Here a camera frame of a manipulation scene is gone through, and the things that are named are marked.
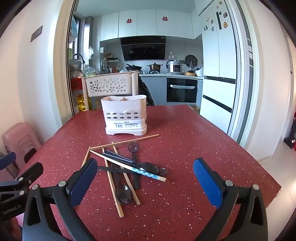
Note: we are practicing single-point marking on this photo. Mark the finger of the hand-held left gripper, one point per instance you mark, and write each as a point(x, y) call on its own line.
point(8, 160)
point(31, 172)

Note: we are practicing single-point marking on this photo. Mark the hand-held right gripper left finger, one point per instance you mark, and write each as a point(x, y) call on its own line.
point(84, 183)

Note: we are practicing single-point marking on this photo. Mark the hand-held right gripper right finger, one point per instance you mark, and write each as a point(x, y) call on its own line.
point(207, 185)

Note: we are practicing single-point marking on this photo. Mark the black chopstick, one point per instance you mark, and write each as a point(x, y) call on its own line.
point(111, 169)

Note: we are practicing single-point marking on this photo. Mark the small black plastic spoon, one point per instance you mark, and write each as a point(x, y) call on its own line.
point(133, 147)

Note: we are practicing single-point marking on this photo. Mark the white plastic utensil holder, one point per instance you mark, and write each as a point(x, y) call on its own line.
point(124, 111)

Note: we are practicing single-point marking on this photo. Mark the pink plastic stool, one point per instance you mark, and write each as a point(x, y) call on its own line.
point(20, 139)

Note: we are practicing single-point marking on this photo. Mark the cardboard box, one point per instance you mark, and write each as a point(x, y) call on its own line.
point(194, 109)

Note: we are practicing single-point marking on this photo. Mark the yellow oil bottle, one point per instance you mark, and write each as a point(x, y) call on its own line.
point(81, 103)

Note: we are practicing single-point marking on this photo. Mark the black built-in oven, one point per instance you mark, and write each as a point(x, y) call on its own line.
point(181, 92)

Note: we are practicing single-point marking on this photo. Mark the red plastic container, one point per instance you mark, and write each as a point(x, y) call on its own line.
point(76, 84)

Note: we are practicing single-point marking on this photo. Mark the white flower-pattern basket trolley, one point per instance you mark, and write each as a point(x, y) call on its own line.
point(106, 84)

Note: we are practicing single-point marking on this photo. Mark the grey lower kitchen cabinet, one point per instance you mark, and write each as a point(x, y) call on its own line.
point(157, 90)

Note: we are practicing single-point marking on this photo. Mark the black bag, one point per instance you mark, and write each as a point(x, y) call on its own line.
point(145, 90)

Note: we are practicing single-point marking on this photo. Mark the glass kettle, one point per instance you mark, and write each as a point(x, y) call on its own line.
point(105, 64)

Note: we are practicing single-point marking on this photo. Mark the green plastic container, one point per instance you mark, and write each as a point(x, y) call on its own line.
point(70, 55)

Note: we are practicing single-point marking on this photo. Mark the silver electric pressure cooker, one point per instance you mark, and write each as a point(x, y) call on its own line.
point(175, 67)

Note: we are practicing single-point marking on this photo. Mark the round black rack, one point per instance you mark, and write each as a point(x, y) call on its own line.
point(191, 61)

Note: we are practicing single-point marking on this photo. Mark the black wok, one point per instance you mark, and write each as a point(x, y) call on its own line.
point(133, 67)

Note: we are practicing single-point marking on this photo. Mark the kitchen faucet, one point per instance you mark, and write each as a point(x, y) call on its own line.
point(79, 56)

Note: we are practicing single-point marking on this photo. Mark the white refrigerator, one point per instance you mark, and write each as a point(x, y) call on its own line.
point(219, 58)

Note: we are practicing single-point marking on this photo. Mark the steel cooking pot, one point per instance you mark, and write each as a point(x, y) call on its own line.
point(155, 67)

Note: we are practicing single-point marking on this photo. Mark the black range hood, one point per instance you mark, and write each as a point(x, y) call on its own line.
point(144, 48)

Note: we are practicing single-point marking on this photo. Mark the red paper decal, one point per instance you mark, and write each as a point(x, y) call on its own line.
point(165, 19)
point(129, 20)

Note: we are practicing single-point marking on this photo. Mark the white upper kitchen cabinets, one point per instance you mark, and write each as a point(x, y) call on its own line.
point(148, 25)

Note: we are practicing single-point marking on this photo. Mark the white sliding door frame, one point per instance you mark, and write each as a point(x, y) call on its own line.
point(245, 69)
point(62, 58)

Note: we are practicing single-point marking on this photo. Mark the grey wall switch panel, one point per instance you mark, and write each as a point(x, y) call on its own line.
point(36, 33)

